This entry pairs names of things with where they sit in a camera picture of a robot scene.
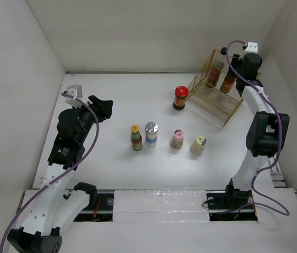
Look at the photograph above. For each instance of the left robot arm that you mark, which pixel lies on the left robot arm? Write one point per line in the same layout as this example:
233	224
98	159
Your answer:
52	211

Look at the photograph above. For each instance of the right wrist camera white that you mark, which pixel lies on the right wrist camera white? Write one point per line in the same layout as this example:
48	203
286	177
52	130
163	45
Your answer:
249	47

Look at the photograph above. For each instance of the pink-cap spice jar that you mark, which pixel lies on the pink-cap spice jar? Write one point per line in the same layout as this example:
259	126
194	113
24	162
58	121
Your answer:
177	139

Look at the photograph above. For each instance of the yellow-cap sauce bottle front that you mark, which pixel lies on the yellow-cap sauce bottle front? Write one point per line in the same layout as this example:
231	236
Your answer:
136	138

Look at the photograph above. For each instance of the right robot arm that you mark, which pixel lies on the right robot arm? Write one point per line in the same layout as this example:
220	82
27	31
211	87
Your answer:
266	135

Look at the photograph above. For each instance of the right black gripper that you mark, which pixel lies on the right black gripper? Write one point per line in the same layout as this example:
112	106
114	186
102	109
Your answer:
236	59

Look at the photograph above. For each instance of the yellow-cap sauce bottle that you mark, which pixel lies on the yellow-cap sauce bottle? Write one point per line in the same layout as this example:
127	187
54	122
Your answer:
228	81
136	138

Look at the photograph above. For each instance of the yellow wire basket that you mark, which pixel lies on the yellow wire basket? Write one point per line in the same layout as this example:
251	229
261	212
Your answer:
219	105

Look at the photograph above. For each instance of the red-cap dark sauce jar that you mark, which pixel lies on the red-cap dark sauce jar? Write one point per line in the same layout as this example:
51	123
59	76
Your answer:
180	95

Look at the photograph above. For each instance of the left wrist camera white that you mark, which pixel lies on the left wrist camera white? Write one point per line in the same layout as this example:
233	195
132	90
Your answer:
71	94

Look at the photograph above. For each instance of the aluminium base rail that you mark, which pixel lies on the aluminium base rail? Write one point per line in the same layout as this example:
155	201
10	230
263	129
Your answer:
164	206

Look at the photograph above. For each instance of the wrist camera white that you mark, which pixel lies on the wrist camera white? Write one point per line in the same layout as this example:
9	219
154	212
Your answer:
71	94
249	47

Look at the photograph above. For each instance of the yellow-cap beige jar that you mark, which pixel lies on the yellow-cap beige jar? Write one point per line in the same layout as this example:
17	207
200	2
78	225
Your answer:
198	145

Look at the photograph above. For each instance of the tall black-cap glass bottle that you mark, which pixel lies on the tall black-cap glass bottle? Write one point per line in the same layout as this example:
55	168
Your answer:
217	66

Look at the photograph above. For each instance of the silver-cap blue-label shaker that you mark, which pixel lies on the silver-cap blue-label shaker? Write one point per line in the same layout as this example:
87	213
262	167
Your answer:
151	134

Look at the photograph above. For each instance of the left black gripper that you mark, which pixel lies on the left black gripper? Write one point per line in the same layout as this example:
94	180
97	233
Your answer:
105	107

